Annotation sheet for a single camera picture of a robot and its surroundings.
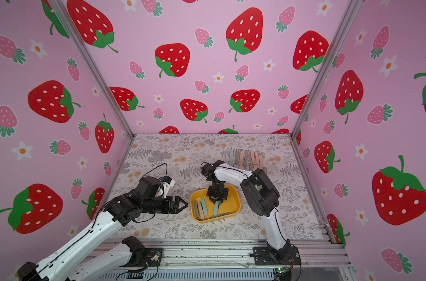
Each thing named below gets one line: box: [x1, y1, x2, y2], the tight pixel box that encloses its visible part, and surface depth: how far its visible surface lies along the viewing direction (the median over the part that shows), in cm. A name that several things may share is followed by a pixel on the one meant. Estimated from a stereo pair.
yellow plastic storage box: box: [189, 184, 242, 223], surface depth 89 cm
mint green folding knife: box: [200, 197, 209, 217], surface depth 90 cm
